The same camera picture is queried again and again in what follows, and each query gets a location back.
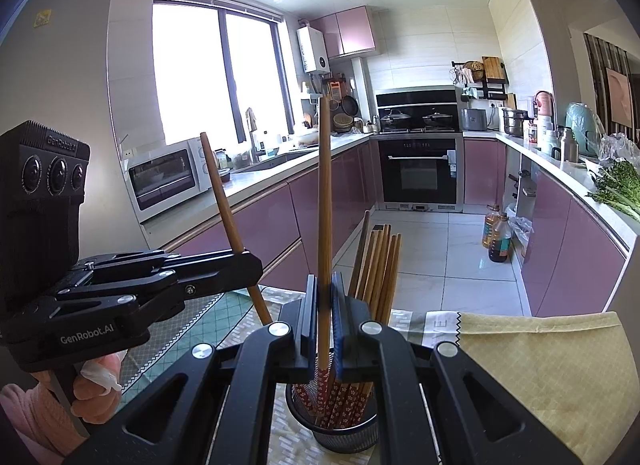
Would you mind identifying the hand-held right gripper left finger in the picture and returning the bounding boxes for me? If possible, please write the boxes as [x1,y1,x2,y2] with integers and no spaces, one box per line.
[62,274,319,465]

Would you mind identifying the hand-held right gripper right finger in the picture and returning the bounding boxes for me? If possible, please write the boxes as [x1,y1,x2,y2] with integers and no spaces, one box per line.
[331,272,583,465]

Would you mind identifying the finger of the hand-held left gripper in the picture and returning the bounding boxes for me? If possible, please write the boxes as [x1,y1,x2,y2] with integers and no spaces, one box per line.
[22,251,264,320]
[65,250,183,278]

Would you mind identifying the dark brown wooden chopstick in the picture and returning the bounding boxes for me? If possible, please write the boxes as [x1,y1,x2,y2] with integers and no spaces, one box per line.
[199,131,274,327]

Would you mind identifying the bunch of wooden chopsticks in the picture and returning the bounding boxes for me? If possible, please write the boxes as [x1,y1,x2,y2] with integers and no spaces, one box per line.
[292,210,403,431]

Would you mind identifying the black mesh utensil holder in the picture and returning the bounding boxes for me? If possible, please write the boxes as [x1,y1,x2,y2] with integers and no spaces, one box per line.
[285,377,380,454]

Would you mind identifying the floral-end wooden chopstick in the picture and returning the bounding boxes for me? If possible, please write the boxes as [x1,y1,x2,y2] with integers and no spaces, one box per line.
[316,94,335,428]

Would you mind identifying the person's left forearm pink sleeve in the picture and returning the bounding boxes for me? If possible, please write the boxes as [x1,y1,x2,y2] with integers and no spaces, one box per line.
[0,370,88,461]

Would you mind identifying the hanging pans and utensils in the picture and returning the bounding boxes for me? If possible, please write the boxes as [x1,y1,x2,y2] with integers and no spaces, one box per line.
[327,74,361,133]

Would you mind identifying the person's left hand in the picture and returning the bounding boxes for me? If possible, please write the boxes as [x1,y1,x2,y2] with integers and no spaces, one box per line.
[72,351,125,414]

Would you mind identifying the green quilted table mat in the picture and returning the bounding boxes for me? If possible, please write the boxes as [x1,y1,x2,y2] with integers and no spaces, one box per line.
[117,290,281,391]

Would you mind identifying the pink kitchen base cabinets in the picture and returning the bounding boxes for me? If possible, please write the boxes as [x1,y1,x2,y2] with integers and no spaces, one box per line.
[462,132,640,318]
[140,134,378,291]

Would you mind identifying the white microwave oven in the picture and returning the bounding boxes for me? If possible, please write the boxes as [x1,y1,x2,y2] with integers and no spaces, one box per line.
[121,139,219,224]

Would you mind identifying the steel kitchen faucet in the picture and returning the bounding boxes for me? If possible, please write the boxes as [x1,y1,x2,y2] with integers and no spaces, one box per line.
[245,107,261,163]

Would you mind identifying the grey refrigerator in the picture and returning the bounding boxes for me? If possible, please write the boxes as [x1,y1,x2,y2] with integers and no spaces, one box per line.
[0,0,123,266]

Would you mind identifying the black integrated stove oven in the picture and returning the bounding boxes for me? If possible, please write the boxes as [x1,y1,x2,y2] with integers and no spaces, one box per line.
[375,86,465,213]

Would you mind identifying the oil bottles on floor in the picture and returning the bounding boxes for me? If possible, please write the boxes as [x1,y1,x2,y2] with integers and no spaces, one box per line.
[487,213,512,264]

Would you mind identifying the beige yellow printed tablecloth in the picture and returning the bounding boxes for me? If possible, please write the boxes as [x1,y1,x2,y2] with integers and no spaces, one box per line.
[120,287,640,465]

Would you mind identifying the kitchen window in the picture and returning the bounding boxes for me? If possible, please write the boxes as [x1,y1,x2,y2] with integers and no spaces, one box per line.
[150,0,296,146]

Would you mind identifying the steel stockpot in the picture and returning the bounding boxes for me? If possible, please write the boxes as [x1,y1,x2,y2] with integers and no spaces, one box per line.
[501,108,528,136]

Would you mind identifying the white jar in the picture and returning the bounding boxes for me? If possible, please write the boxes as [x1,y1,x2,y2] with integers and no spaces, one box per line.
[537,115,558,156]

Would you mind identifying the steel thermos bottle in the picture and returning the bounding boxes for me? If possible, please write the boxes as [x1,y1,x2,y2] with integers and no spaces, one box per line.
[559,126,578,162]

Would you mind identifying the wooden cutting board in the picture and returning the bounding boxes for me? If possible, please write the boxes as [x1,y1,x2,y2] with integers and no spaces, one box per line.
[481,56,506,82]

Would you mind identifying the pink thermos kettle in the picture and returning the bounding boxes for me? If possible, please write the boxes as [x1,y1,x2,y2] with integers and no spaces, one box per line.
[532,90,555,118]

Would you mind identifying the green leafy vegetables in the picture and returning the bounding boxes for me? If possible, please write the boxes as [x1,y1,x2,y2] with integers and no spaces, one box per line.
[585,157,640,223]

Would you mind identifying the mint green appliance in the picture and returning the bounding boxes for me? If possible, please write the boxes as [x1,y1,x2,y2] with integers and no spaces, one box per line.
[566,102,606,158]

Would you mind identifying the clear plastic bag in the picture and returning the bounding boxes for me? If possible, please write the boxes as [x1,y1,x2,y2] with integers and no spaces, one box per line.
[597,132,640,170]

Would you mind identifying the white wall water heater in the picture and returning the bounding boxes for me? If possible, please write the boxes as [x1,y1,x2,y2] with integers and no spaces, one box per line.
[296,26,329,74]

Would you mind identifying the pink wall cabinet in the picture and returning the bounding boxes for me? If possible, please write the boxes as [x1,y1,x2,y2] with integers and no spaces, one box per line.
[309,6,377,60]

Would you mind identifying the black wall storage rack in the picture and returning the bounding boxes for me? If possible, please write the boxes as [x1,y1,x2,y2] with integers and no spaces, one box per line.
[451,56,510,100]

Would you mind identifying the framed wall art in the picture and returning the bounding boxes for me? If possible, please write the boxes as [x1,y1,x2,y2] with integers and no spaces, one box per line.
[604,66,637,124]

